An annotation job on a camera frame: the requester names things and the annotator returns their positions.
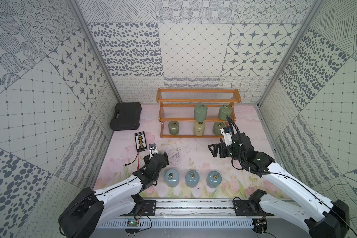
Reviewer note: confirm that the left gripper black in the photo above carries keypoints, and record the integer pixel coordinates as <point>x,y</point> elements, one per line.
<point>150,159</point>

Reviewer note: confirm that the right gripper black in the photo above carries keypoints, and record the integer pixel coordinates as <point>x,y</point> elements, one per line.
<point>221,147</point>

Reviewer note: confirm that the green canister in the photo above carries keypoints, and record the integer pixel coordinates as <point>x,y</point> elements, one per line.
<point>173,128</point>
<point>224,112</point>
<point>200,112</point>
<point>218,128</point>

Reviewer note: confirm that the yellow canister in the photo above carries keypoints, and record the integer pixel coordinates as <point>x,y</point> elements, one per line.
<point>199,129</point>

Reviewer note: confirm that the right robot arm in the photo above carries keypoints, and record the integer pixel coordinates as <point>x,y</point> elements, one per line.
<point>334,222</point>

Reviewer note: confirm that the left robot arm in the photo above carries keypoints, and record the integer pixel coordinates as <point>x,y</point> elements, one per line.
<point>90,209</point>

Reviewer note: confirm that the wooden three-tier shelf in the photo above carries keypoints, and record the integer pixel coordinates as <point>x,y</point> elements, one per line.
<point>178,105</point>

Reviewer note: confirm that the black connector board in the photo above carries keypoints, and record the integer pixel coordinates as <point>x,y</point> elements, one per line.
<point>140,141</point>

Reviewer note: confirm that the black plastic tool case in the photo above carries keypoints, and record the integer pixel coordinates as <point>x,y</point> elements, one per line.
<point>126,117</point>

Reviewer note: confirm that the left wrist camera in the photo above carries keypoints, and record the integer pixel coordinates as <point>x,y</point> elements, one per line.
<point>153,149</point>

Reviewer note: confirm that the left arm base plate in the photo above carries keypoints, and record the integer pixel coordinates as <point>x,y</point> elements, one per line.
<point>144,208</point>

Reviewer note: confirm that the aluminium mounting rail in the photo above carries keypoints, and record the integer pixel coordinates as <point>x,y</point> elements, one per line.
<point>193,206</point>

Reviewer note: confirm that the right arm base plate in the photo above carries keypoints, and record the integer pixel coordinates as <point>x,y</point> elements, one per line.
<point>243,207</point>

